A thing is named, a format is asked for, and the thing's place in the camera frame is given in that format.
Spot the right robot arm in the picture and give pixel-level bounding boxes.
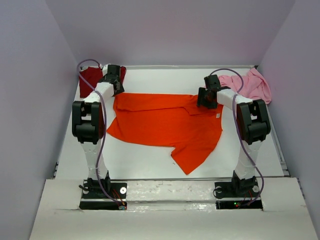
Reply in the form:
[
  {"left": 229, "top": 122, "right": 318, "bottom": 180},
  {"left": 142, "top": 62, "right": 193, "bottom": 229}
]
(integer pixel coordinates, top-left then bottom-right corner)
[{"left": 197, "top": 74, "right": 271, "bottom": 199}]

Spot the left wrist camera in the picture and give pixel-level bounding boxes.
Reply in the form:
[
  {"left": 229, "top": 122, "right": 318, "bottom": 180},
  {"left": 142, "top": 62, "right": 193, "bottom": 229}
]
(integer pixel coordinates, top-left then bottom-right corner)
[{"left": 100, "top": 64, "right": 109, "bottom": 76}]

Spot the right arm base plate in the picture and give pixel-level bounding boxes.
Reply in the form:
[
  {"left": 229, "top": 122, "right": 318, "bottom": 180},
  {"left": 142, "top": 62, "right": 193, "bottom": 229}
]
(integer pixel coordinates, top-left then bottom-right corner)
[{"left": 212, "top": 181, "right": 263, "bottom": 210}]

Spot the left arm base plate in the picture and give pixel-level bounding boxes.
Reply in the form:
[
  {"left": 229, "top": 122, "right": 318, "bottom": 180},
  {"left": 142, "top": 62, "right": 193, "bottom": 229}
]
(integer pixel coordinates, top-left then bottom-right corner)
[{"left": 78, "top": 180, "right": 128, "bottom": 211}]

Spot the dark red folded t-shirt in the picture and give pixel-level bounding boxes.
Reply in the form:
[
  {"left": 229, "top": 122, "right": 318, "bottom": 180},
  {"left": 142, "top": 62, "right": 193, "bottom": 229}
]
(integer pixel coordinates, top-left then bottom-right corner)
[{"left": 80, "top": 67, "right": 127, "bottom": 88}]

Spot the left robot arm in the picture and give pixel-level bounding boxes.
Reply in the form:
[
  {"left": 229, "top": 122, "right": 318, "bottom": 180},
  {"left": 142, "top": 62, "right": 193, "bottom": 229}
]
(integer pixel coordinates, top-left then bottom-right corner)
[{"left": 71, "top": 64, "right": 127, "bottom": 202}]

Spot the pink t-shirt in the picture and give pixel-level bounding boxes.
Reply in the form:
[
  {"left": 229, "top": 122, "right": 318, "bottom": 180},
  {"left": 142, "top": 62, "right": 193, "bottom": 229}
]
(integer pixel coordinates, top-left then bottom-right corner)
[{"left": 218, "top": 68, "right": 272, "bottom": 105}]

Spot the orange t-shirt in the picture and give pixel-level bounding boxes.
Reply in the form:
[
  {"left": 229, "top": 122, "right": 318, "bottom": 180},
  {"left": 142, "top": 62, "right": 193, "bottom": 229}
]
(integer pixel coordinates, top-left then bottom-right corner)
[{"left": 106, "top": 93, "right": 223, "bottom": 175}]

